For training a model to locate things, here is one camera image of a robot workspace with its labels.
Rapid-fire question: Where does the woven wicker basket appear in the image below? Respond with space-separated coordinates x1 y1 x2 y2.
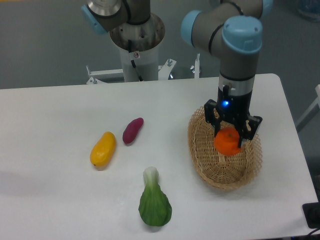
188 106 263 191

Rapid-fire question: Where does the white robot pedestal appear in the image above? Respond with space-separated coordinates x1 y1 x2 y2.
85 12 203 85

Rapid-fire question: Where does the white frame at right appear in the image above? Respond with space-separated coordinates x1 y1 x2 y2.
295 84 320 133

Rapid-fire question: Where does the purple sweet potato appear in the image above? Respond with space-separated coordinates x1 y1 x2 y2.
122 117 144 145

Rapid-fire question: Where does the black device at table edge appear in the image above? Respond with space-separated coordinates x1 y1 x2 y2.
302 202 320 229

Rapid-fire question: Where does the orange fruit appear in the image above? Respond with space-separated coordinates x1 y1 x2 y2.
213 127 242 156

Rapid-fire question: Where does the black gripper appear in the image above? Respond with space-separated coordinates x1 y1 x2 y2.
204 87 263 148

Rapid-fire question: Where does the blue object top right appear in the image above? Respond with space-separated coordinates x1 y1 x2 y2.
295 0 320 23

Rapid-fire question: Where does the green bok choy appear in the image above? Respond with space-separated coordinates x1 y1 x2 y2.
138 166 172 227

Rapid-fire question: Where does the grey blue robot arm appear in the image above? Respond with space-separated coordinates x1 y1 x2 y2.
81 0 273 146

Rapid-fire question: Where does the yellow mango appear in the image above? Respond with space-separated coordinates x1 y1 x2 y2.
89 131 117 169

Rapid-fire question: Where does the black cable on pedestal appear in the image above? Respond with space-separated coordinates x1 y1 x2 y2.
127 39 145 82

